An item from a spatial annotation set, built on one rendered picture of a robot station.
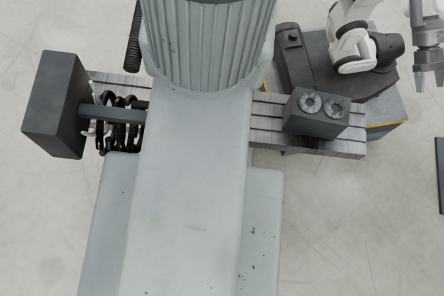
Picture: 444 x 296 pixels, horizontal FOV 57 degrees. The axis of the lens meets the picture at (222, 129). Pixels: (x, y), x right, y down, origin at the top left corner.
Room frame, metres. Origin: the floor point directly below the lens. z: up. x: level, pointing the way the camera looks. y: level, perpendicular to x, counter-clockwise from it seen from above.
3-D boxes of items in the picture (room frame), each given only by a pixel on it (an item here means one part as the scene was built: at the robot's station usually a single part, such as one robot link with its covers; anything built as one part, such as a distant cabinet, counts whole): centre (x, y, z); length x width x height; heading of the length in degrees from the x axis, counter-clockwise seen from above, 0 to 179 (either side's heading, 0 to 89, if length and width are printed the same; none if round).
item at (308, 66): (1.22, -0.57, 0.59); 0.64 x 0.52 x 0.33; 112
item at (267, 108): (0.63, 0.02, 0.93); 1.24 x 0.23 x 0.08; 95
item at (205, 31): (0.38, 0.06, 2.05); 0.20 x 0.20 x 0.32
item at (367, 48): (1.23, -0.60, 0.68); 0.21 x 0.20 x 0.13; 112
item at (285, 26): (1.37, -0.25, 0.50); 0.20 x 0.05 x 0.20; 112
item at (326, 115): (0.66, -0.35, 1.07); 0.22 x 0.12 x 0.20; 89
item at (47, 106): (0.30, 0.39, 1.62); 0.20 x 0.09 x 0.21; 5
